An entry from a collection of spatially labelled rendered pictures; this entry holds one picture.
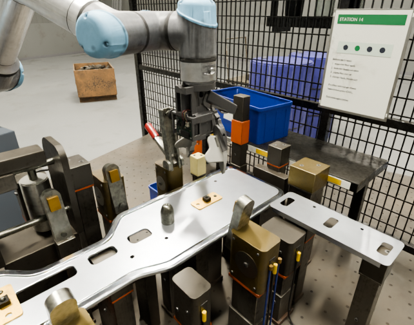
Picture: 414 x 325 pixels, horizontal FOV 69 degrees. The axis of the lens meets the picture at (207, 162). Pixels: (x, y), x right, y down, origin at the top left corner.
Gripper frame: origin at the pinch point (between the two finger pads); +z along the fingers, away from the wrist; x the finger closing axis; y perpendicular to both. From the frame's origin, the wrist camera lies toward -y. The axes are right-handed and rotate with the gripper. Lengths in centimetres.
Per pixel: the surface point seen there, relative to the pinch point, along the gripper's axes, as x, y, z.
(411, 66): -183, -873, 100
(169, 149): -13.7, 1.4, 0.4
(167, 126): -15.5, 0.0, -5.3
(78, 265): -0.7, 34.0, 10.9
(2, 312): 1.5, 47.3, 10.5
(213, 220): 7.2, 4.7, 11.3
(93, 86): -476, -171, 85
